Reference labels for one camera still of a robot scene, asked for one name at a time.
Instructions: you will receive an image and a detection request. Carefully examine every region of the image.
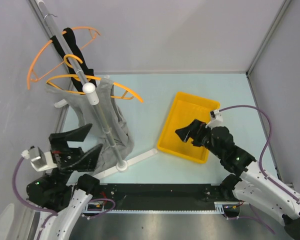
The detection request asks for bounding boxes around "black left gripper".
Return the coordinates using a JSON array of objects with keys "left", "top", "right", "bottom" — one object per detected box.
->
[{"left": 49, "top": 122, "right": 104, "bottom": 188}]

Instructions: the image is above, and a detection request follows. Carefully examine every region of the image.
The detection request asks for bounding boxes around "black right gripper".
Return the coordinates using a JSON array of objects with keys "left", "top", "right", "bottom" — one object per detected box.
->
[{"left": 174, "top": 119, "right": 223, "bottom": 159}]

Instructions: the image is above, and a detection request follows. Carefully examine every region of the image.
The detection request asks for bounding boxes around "grey tank top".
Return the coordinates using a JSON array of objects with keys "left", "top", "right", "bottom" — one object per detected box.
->
[{"left": 46, "top": 78, "right": 134, "bottom": 174}]

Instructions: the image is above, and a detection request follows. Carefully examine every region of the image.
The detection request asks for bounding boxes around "yellow plastic hanger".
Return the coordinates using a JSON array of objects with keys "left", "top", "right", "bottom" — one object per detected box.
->
[{"left": 46, "top": 54, "right": 144, "bottom": 104}]

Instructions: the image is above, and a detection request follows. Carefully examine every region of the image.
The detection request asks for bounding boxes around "orange plastic hanger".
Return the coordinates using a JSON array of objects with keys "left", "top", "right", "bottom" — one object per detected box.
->
[{"left": 26, "top": 26, "right": 101, "bottom": 90}]

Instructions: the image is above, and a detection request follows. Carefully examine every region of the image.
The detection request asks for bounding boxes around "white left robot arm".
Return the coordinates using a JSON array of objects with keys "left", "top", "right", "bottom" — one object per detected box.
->
[{"left": 23, "top": 123, "right": 103, "bottom": 240}]

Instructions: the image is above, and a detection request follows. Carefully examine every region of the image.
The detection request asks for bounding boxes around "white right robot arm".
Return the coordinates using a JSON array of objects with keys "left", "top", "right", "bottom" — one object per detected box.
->
[{"left": 175, "top": 119, "right": 300, "bottom": 240}]

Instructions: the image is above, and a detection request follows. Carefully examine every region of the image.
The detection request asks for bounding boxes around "yellow plastic tray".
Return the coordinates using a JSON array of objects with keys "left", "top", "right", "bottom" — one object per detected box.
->
[{"left": 157, "top": 92, "right": 220, "bottom": 164}]

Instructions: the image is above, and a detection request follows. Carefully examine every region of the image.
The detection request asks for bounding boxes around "white rack base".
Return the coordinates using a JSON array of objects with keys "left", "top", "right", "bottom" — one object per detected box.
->
[{"left": 54, "top": 74, "right": 158, "bottom": 180}]

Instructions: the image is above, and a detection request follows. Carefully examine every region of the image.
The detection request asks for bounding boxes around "silver clothes rack pole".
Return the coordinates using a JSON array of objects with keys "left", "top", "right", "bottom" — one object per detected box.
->
[{"left": 36, "top": 0, "right": 128, "bottom": 172}]

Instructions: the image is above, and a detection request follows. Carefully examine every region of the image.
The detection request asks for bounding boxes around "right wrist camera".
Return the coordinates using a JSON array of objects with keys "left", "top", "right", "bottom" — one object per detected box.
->
[{"left": 206, "top": 109, "right": 223, "bottom": 129}]

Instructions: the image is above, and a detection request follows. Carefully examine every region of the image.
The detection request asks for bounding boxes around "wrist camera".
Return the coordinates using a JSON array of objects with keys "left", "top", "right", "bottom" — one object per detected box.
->
[
  {"left": 206, "top": 109, "right": 223, "bottom": 129},
  {"left": 21, "top": 146, "right": 57, "bottom": 172}
]

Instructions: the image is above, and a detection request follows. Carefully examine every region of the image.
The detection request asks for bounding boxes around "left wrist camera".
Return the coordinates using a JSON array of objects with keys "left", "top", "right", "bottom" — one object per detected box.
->
[{"left": 21, "top": 146, "right": 57, "bottom": 172}]

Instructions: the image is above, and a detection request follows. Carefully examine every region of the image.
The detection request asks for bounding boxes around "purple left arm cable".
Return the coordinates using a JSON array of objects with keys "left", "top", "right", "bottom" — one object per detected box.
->
[{"left": 12, "top": 156, "right": 58, "bottom": 240}]

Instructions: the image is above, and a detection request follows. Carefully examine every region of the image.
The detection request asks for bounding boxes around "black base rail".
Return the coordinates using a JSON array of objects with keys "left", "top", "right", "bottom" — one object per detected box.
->
[{"left": 85, "top": 183, "right": 243, "bottom": 216}]

